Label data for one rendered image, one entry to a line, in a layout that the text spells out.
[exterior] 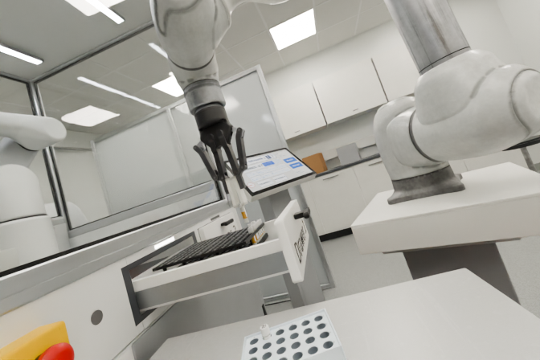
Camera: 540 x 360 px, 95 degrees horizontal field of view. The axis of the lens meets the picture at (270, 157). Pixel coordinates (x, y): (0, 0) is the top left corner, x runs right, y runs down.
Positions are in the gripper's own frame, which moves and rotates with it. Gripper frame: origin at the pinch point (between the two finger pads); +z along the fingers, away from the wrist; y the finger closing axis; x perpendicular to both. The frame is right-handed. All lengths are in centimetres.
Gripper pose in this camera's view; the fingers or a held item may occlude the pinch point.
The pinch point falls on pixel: (236, 191)
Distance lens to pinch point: 58.4
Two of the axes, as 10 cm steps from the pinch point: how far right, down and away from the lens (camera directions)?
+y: -9.2, 3.5, 1.7
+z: 3.4, 9.4, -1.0
